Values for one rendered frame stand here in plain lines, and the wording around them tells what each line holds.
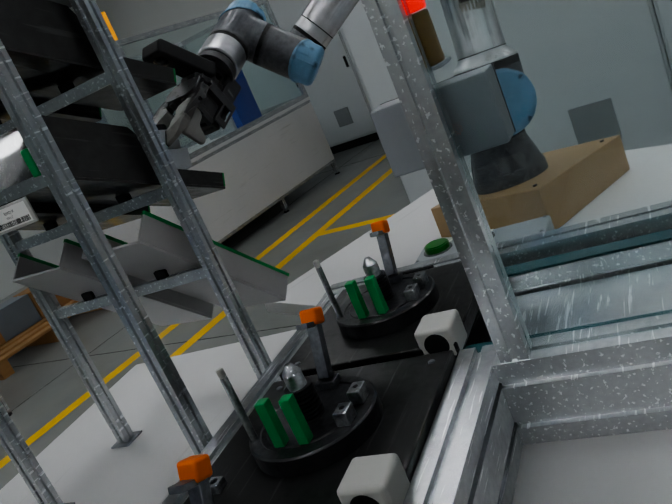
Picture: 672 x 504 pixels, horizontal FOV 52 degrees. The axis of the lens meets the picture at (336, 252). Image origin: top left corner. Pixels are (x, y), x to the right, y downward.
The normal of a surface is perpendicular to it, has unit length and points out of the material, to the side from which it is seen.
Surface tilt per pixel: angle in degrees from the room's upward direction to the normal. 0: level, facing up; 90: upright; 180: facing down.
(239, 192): 90
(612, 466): 0
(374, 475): 0
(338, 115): 90
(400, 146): 90
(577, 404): 90
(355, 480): 0
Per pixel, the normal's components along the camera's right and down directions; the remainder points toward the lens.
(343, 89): -0.47, 0.43
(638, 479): -0.39, -0.88
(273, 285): 0.78, -0.16
